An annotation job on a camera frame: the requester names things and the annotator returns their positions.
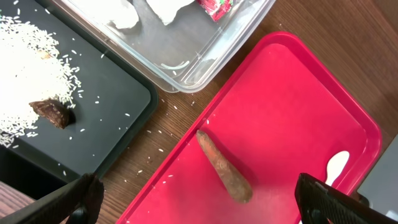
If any red snack wrapper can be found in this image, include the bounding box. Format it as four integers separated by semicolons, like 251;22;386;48
197;0;234;22

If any white rice pile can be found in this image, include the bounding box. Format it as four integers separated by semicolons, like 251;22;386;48
1;16;81;147

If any red serving tray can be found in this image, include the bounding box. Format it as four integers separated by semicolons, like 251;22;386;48
119;32;382;224

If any white napkin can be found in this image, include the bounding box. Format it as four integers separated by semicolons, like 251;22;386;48
74;0;194;29

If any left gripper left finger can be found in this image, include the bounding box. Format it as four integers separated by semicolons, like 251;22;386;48
1;173;104;224

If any brown carrot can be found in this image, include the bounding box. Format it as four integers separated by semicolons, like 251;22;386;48
196;130;253;203

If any brown food scrap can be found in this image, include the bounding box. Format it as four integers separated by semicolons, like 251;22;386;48
29;99;70;129

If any white plastic spoon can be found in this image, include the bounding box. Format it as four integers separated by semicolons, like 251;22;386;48
325;151;349;186

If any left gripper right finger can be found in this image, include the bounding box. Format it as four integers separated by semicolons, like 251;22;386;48
295;173;397;224

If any clear plastic bin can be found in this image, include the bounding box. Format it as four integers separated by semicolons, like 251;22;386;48
52;0;274;93

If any black waste tray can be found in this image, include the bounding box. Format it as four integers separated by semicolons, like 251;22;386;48
1;0;158;199

